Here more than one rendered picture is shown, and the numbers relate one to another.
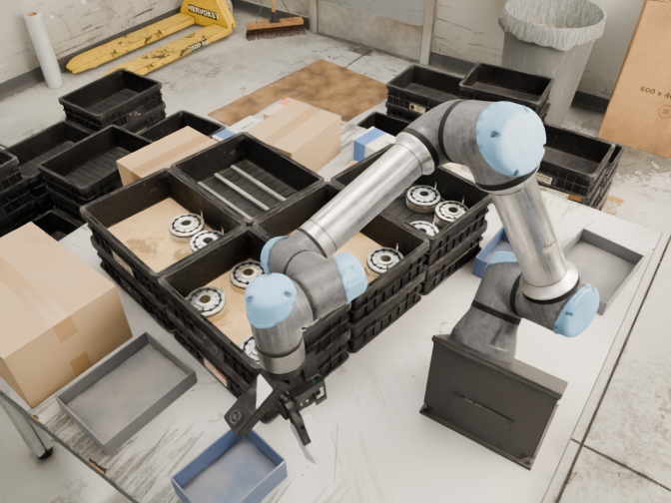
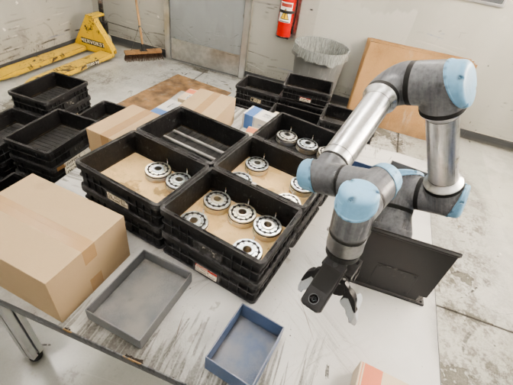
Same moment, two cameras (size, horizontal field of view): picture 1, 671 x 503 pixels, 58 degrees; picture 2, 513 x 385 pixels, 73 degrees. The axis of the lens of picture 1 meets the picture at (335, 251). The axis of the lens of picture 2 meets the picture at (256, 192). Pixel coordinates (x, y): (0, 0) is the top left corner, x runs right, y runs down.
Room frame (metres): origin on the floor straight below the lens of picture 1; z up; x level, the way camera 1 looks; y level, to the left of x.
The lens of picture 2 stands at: (0.22, 0.45, 1.74)
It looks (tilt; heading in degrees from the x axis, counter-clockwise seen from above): 40 degrees down; 339
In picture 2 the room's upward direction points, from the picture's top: 10 degrees clockwise
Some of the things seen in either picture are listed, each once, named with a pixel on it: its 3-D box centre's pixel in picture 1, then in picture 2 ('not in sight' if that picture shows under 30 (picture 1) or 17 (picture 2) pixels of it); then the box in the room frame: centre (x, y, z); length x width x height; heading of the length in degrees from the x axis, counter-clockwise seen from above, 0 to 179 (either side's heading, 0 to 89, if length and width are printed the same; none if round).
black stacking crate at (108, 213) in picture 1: (166, 233); (145, 176); (1.33, 0.48, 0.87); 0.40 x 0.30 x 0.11; 45
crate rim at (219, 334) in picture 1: (253, 292); (233, 211); (1.04, 0.20, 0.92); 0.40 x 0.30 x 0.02; 45
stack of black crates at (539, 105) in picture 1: (498, 123); (303, 108); (2.78, -0.84, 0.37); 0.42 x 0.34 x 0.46; 55
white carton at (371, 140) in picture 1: (381, 153); (262, 121); (1.93, -0.17, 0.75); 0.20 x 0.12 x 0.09; 46
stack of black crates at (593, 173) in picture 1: (546, 188); (340, 143); (2.22, -0.95, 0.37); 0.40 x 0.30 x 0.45; 55
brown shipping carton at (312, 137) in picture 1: (294, 144); (206, 116); (1.94, 0.15, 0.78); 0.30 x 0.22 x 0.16; 146
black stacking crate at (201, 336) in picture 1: (255, 306); (231, 221); (1.04, 0.20, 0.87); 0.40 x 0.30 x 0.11; 45
